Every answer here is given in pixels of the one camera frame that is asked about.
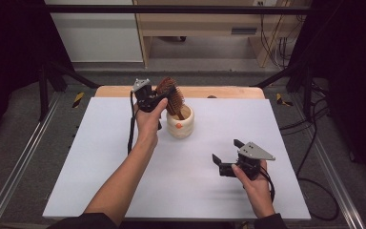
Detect hand-held gripper cable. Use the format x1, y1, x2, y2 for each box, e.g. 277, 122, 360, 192
259, 165, 276, 203
127, 91, 141, 156

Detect white cabinet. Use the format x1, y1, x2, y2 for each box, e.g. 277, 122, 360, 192
44, 0, 145, 63

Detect brown wooden hairbrush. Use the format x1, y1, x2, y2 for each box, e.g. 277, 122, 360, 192
155, 76, 186, 121

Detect cream ceramic cup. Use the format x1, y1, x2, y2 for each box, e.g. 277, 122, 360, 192
166, 103, 195, 139

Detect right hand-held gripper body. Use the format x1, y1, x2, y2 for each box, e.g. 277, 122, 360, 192
218, 141, 276, 181

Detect black horizontal frame bar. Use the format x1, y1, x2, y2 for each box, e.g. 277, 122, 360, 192
44, 4, 313, 15

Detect hanging cables under desk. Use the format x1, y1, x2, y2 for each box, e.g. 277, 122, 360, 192
257, 1, 299, 70

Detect left hand-held gripper cable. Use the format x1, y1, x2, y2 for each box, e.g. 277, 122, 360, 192
127, 91, 141, 156

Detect dark curtain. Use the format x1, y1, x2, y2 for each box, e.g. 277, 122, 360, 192
287, 0, 366, 192
0, 0, 75, 141

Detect black looped floor cable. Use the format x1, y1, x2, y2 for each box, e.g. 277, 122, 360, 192
295, 94, 340, 222

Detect yellow black tape marker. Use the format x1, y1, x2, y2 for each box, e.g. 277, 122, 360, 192
71, 92, 86, 109
275, 93, 295, 108

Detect person's left hand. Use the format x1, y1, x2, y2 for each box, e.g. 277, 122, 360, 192
133, 97, 169, 146

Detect black stand strut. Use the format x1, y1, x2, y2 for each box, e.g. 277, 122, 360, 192
253, 61, 315, 122
38, 60, 100, 122

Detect aluminium rail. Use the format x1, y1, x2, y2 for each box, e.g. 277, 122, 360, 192
290, 94, 366, 229
0, 92, 62, 229

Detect right hand-held gripper cable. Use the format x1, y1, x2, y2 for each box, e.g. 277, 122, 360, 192
259, 165, 276, 203

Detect light wooden desk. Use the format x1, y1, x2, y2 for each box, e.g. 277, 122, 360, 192
132, 0, 313, 69

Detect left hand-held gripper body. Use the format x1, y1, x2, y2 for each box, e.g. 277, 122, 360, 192
131, 78, 168, 113

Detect person's right hand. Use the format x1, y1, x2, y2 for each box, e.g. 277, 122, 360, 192
231, 159, 276, 219

